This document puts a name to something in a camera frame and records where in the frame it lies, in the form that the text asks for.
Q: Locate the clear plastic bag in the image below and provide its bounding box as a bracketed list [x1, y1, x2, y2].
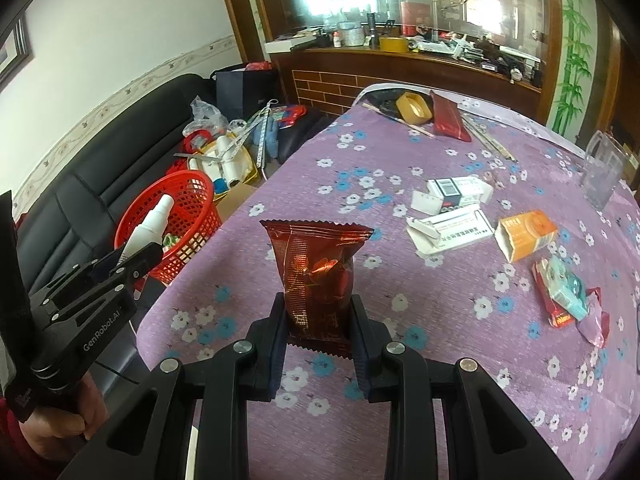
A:
[182, 96, 229, 138]

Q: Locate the red plastic mesh basket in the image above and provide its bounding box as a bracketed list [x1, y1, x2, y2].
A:
[114, 170, 222, 285]

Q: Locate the dark blue paper bag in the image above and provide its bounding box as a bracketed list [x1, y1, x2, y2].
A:
[209, 64, 281, 122]

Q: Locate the white spray bottle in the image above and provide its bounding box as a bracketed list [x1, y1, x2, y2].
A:
[118, 194, 175, 264]

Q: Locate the red wrapper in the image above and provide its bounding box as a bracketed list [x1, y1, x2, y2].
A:
[577, 287, 611, 349]

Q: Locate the yellow basin with rolls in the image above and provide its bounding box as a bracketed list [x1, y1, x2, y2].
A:
[186, 133, 258, 197]

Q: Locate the teal cartoon tissue pack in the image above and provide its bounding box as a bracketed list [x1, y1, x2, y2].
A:
[544, 256, 588, 321]

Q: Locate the torn red carton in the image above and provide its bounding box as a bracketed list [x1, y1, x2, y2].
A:
[532, 259, 574, 328]

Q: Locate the yellow tape roll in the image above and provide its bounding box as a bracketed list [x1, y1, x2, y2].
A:
[396, 92, 433, 126]

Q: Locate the blue cloth bundle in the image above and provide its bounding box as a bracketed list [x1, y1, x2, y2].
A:
[252, 117, 279, 158]

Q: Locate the purple floral tablecloth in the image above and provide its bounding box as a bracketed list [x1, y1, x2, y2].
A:
[137, 106, 639, 479]

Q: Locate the person's left hand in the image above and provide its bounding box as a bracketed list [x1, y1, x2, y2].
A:
[20, 372, 108, 462]

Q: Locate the shiny red snack bag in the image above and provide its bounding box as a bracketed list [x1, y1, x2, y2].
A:
[260, 220, 373, 359]

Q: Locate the wooden counter cabinet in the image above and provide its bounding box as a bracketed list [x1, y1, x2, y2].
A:
[271, 48, 541, 118]

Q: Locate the long white medicine box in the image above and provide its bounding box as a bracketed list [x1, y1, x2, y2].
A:
[406, 204, 495, 256]

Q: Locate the black leather sofa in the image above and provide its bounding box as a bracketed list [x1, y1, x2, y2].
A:
[14, 72, 331, 391]

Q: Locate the small white barcode box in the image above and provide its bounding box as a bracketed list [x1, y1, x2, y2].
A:
[411, 176, 494, 216]

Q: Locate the framed wall picture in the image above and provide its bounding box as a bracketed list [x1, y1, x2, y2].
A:
[0, 13, 34, 91]

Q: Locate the orange small box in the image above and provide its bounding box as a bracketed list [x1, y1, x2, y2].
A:
[495, 210, 558, 263]

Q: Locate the clear glass cup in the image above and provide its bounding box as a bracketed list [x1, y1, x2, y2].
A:
[580, 130, 628, 211]

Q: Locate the dark red pouch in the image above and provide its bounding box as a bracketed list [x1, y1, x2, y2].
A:
[431, 91, 472, 143]

